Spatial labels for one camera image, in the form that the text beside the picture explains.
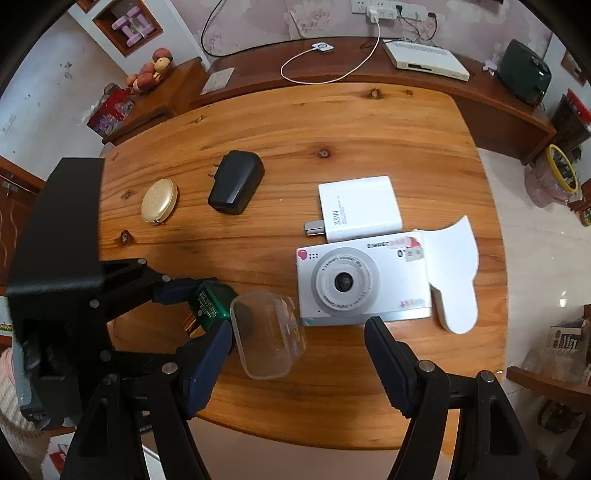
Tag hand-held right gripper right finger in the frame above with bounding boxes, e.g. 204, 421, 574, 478
364, 316, 541, 480

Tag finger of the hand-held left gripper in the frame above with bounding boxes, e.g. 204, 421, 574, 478
95, 260, 219, 324
102, 332, 204, 376

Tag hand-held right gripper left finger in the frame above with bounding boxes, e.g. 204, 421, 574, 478
60, 318, 234, 480

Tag green charger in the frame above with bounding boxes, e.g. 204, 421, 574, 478
185, 279, 238, 340

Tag clear plastic box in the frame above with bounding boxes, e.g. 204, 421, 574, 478
229, 291, 309, 380

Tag person's left forearm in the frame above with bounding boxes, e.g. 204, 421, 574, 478
0, 348, 47, 439

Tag brown wooden door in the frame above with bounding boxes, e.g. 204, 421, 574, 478
0, 157, 44, 287

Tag round beige tape measure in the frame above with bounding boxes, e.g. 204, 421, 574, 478
141, 179, 178, 227

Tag white fan-shaped plastic piece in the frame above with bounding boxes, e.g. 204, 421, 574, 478
411, 215, 478, 334

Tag black charger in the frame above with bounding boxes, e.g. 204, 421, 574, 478
207, 151, 265, 215

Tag red tissue box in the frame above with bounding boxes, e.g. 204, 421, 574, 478
87, 84, 136, 137

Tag white charger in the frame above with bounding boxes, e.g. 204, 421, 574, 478
304, 175, 406, 243

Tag wooden side table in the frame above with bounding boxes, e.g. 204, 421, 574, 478
506, 364, 591, 416

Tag pile of peaches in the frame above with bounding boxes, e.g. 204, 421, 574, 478
126, 47, 174, 96

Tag small wooden side cabinet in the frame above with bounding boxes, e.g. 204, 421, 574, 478
102, 58, 208, 146

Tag grey flat mat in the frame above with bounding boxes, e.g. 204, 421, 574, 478
203, 68, 235, 90

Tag yellow-rimmed trash bin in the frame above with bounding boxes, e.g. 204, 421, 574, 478
525, 144, 583, 208

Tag long wooden TV cabinet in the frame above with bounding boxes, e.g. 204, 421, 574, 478
189, 37, 557, 164

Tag white set-top box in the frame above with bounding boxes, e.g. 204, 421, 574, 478
384, 41, 470, 81

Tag red-lidded dark jar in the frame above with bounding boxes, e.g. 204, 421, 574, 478
549, 90, 591, 153

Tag dark green air fryer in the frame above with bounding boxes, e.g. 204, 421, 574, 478
496, 39, 552, 106

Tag white compact camera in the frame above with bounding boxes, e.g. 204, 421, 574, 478
295, 233, 432, 326

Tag black television cable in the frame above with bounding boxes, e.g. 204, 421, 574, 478
201, 0, 296, 58

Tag white charging cable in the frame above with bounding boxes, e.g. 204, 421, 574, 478
281, 21, 382, 85

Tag black socket cables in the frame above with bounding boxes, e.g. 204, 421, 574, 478
397, 4, 439, 44

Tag white wall socket strip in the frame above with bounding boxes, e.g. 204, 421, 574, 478
351, 0, 439, 19

